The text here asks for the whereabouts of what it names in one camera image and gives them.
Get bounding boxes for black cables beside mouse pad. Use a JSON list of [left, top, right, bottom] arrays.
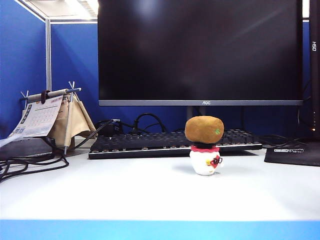
[[259, 134, 309, 149]]

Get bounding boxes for white calendar sheet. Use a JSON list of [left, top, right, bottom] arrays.
[[8, 95, 64, 139]]

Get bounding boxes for black HSD monitor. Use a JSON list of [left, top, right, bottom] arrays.
[[308, 0, 320, 139]]

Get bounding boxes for aluminium partition post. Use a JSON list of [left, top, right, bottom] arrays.
[[44, 18, 53, 92]]

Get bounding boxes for black looped cable behind keyboard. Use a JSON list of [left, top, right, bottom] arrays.
[[95, 112, 169, 141]]

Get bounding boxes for black cable coiled on desk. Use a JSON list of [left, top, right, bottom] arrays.
[[0, 139, 70, 184]]

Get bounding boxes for white doll with flat black hat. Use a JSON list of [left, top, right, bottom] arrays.
[[188, 142, 225, 177]]

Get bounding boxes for grey monitor stand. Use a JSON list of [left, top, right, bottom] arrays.
[[186, 105, 209, 122]]

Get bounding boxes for flat black laptop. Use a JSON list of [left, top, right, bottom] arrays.
[[0, 137, 55, 159]]

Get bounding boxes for brown fuzzy kiwi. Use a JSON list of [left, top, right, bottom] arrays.
[[184, 114, 225, 145]]

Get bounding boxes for black mouse pad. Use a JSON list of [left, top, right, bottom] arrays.
[[263, 139, 320, 167]]

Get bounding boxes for black mechanical keyboard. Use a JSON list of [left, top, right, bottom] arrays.
[[88, 128, 264, 160]]

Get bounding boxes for black AOC monitor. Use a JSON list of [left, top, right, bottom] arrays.
[[97, 0, 305, 108]]

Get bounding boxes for beige canvas calendar stand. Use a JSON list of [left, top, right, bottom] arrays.
[[19, 80, 97, 155]]

